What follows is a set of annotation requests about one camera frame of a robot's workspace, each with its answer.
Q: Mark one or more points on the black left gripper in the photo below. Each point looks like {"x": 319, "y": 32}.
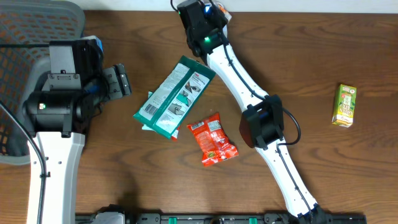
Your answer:
{"x": 122, "y": 86}

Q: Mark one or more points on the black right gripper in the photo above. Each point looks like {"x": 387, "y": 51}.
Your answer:
{"x": 217, "y": 16}

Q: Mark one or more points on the light green wipes pack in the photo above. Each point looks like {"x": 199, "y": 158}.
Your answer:
{"x": 151, "y": 110}

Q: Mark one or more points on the green white glove package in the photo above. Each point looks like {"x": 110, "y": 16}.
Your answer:
{"x": 185, "y": 84}

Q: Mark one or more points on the slim red snack packet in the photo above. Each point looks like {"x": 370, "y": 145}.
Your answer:
{"x": 174, "y": 135}

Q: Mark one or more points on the red chips bag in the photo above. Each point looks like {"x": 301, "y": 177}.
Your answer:
{"x": 212, "y": 140}

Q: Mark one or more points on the green tea carton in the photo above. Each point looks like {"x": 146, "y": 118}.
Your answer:
{"x": 344, "y": 105}

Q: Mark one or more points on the orange tissue pack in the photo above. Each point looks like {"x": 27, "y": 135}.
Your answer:
{"x": 227, "y": 15}

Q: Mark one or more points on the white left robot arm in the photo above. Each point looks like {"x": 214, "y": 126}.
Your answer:
{"x": 65, "y": 90}

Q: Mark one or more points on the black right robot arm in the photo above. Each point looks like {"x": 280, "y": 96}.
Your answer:
{"x": 262, "y": 120}

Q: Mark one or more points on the grey plastic basket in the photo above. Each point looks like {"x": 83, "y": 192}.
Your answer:
{"x": 27, "y": 28}

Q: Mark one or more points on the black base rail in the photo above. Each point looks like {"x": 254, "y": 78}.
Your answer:
{"x": 115, "y": 214}

